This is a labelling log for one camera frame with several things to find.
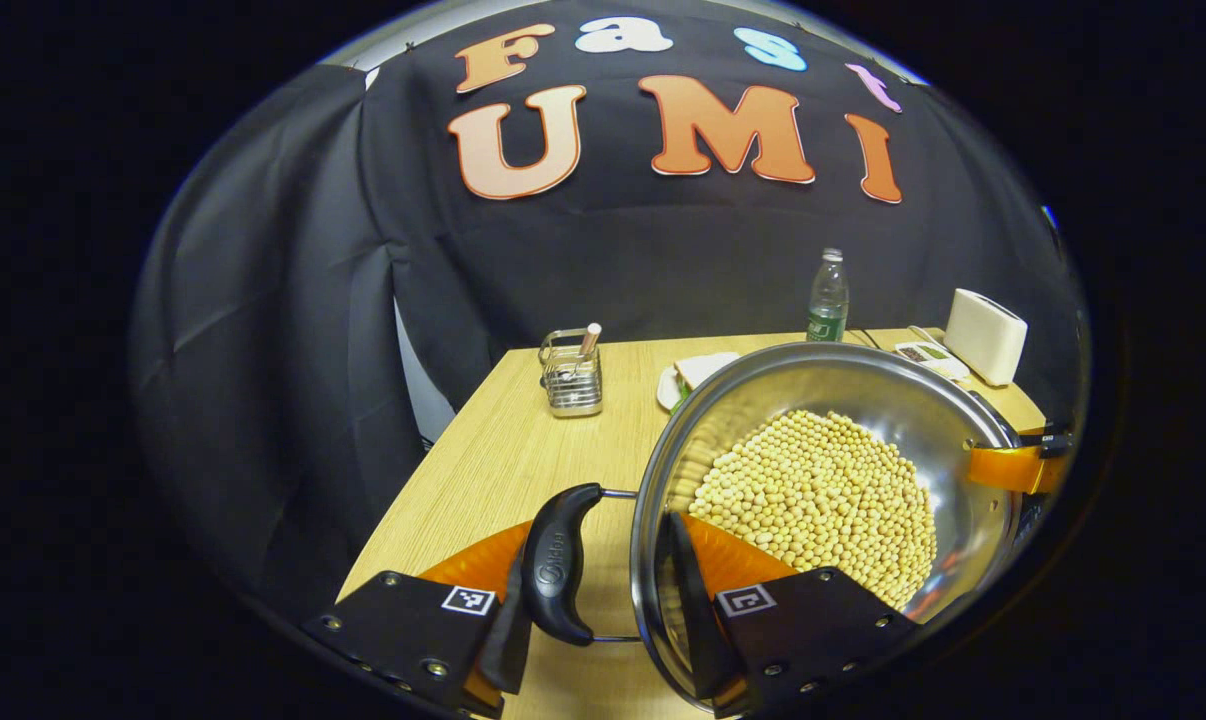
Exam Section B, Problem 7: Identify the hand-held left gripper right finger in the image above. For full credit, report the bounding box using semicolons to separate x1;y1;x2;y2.
663;510;919;719

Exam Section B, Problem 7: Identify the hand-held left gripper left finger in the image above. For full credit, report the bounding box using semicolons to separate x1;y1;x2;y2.
301;520;536;719

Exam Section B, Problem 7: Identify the stainless steel pot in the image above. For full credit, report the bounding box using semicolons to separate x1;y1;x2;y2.
520;340;1024;716

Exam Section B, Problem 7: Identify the white toaster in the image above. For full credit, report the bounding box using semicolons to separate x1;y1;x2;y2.
943;288;1029;388

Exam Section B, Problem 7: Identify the white divided bean dish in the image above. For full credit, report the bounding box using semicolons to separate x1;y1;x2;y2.
893;340;972;383

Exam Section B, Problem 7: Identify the pile of soybeans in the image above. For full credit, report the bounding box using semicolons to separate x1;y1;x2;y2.
688;408;939;611

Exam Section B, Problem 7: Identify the sandwich with lettuce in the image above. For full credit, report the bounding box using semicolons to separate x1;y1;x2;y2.
673;351;742;391

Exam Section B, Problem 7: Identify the clear plastic water bottle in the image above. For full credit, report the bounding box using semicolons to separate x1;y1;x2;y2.
806;248;851;344

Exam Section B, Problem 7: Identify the black backdrop cloth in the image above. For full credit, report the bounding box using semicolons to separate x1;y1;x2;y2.
128;0;1089;601

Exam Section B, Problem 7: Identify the metal wire basket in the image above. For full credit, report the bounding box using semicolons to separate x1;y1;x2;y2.
538;328;605;419

